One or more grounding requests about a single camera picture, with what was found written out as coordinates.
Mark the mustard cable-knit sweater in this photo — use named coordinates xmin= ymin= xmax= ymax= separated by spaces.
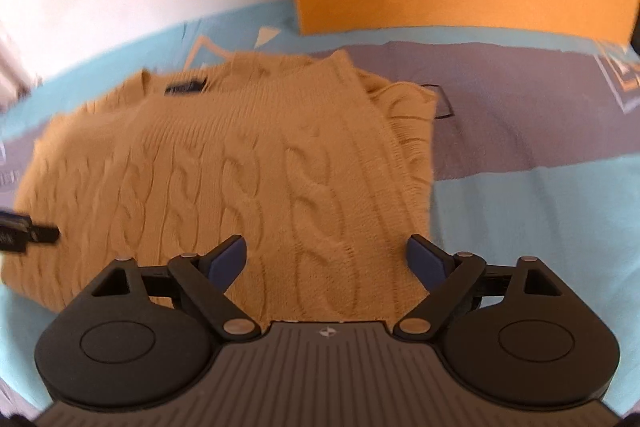
xmin=1 ymin=51 xmax=437 ymax=324

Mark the pink curtain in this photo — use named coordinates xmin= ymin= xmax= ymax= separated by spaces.
xmin=0 ymin=42 xmax=38 ymax=110

